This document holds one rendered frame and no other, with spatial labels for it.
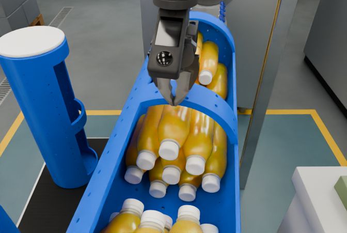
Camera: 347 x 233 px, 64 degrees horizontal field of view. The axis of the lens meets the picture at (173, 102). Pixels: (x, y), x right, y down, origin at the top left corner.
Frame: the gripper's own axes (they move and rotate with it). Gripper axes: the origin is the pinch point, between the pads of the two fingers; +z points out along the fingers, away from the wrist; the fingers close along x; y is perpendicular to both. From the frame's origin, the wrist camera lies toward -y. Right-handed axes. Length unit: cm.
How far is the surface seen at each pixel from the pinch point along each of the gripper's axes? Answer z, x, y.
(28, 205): 108, 86, 30
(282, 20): 9, -33, 69
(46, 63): 25, 60, 48
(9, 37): 19, 80, 57
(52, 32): 19, 64, 65
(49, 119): 53, 65, 44
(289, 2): 2, -33, 69
